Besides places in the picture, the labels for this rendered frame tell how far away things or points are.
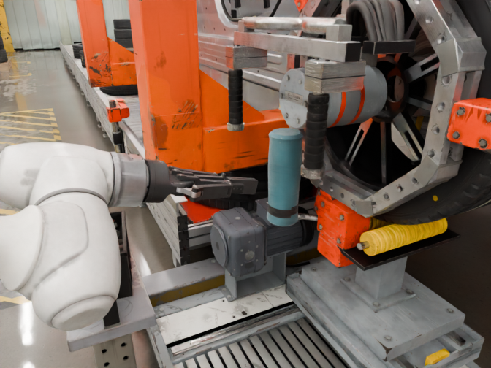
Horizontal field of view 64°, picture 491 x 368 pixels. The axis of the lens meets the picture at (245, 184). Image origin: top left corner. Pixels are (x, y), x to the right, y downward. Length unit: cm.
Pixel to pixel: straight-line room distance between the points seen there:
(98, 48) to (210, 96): 191
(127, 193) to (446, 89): 56
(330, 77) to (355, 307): 77
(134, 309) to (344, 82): 61
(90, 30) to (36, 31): 1055
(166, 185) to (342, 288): 79
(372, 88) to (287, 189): 33
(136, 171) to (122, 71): 251
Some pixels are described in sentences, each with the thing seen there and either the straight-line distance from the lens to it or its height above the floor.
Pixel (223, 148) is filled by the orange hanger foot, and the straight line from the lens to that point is 131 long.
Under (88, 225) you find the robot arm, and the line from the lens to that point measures 53.
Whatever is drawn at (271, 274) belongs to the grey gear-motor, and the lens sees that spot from 157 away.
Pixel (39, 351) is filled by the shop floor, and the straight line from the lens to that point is 155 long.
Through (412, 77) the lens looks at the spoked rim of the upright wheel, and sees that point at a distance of 96.
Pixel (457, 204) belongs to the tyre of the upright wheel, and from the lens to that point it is 90.
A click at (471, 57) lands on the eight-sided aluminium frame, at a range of 77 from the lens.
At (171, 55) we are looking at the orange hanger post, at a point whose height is 91.
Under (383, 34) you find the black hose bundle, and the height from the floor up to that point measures 99.
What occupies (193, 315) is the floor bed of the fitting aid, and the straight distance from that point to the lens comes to 141.
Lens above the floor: 102
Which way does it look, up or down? 24 degrees down
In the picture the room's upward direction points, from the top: straight up
